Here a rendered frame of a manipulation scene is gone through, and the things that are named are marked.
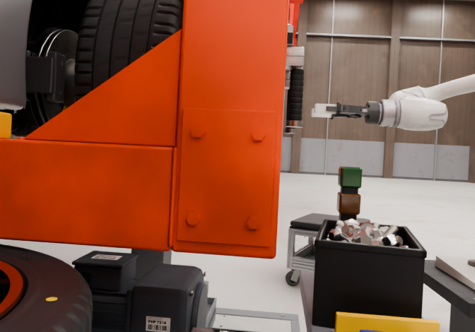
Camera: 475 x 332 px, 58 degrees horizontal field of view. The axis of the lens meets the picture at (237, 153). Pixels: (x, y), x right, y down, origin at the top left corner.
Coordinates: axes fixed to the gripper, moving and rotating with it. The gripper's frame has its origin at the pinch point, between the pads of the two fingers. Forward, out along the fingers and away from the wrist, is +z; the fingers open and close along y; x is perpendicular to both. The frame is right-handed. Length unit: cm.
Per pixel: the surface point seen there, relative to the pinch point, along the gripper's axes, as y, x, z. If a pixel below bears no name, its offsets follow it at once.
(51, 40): -35, 12, 74
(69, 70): -29, 5, 71
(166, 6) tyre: -46, 18, 40
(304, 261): 74, -68, -4
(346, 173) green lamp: -62, -18, -1
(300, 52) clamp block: -36.6, 10.4, 7.4
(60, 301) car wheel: -100, -33, 34
